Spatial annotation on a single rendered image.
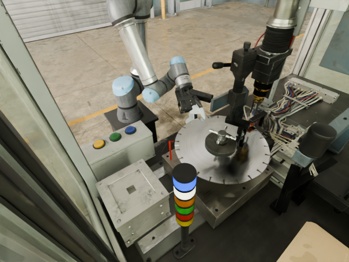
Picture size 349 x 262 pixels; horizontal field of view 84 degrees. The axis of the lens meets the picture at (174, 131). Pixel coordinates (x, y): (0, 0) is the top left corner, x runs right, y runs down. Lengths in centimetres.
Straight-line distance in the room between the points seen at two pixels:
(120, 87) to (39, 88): 58
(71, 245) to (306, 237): 73
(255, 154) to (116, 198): 48
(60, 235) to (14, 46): 37
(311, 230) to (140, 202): 58
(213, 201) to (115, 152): 41
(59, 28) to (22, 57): 587
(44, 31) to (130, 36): 550
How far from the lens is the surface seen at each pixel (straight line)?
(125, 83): 106
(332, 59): 66
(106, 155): 80
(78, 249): 27
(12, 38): 50
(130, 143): 81
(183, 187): 37
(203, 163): 65
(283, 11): 63
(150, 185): 66
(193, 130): 75
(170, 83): 99
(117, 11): 89
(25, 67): 51
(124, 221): 62
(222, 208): 68
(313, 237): 86
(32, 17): 627
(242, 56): 58
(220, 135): 67
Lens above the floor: 146
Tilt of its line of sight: 42 degrees down
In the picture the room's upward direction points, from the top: 3 degrees counter-clockwise
